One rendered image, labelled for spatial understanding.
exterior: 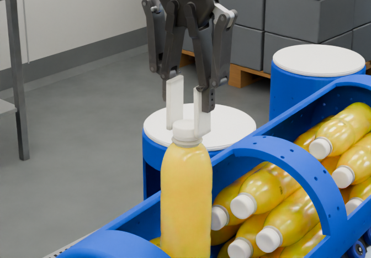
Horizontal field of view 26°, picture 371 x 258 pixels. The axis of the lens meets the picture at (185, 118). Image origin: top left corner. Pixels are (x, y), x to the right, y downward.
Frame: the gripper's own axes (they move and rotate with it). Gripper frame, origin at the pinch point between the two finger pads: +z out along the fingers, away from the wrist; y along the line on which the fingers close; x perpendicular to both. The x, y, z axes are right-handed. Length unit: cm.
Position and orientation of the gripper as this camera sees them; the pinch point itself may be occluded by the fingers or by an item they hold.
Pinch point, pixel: (188, 107)
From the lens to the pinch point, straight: 105.8
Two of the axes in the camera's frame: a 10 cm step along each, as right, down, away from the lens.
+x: -5.9, 3.2, -7.4
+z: 0.0, 9.2, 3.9
